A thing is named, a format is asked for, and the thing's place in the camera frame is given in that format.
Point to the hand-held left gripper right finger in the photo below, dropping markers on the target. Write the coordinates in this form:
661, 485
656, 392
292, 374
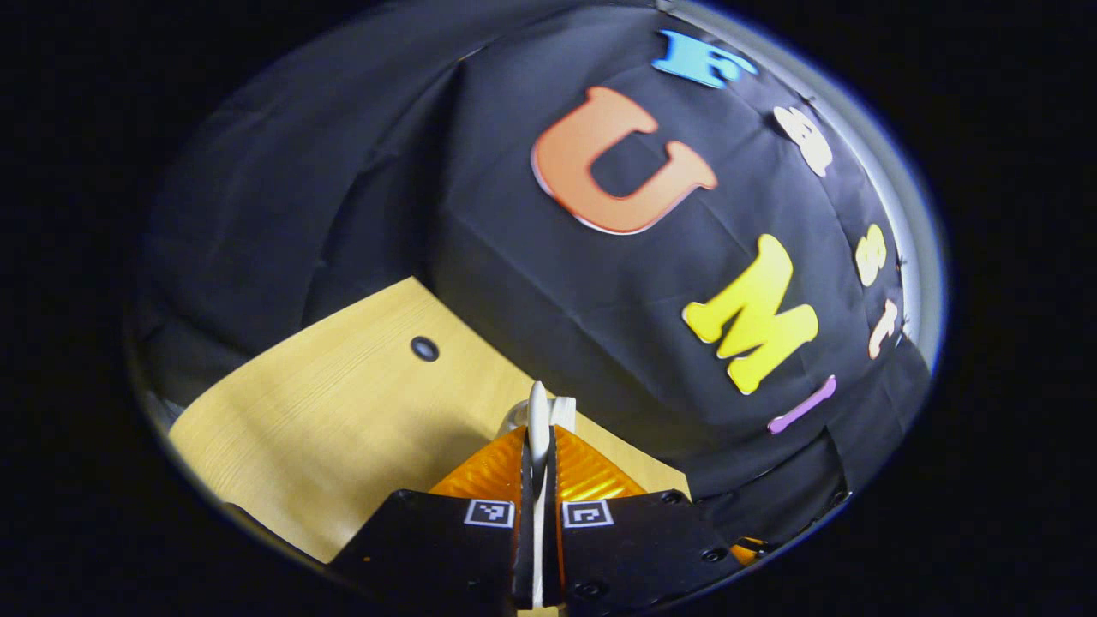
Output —
634, 548

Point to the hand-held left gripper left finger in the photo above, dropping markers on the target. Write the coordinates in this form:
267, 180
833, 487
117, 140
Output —
446, 548

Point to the black backdrop cloth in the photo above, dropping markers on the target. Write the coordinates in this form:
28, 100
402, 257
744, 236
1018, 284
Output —
514, 214

